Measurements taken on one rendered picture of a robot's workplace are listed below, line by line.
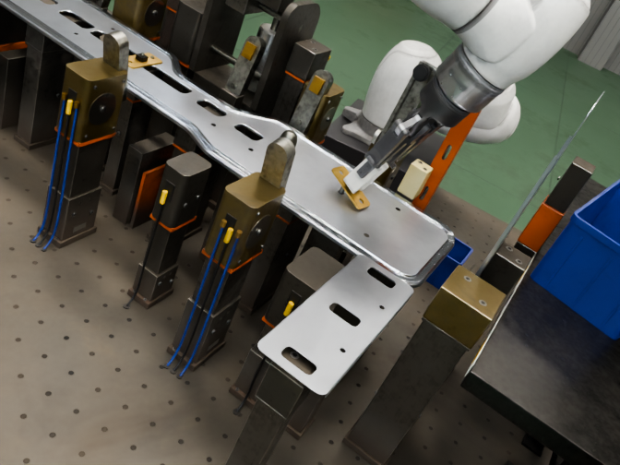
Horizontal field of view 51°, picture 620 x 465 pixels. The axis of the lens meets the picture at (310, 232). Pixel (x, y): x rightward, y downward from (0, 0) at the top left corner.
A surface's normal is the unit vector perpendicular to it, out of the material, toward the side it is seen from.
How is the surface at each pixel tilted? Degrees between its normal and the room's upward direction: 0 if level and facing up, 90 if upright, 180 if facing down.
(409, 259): 0
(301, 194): 0
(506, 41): 101
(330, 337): 0
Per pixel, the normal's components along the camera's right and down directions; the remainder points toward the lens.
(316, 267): 0.35, -0.76
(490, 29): -0.21, 0.69
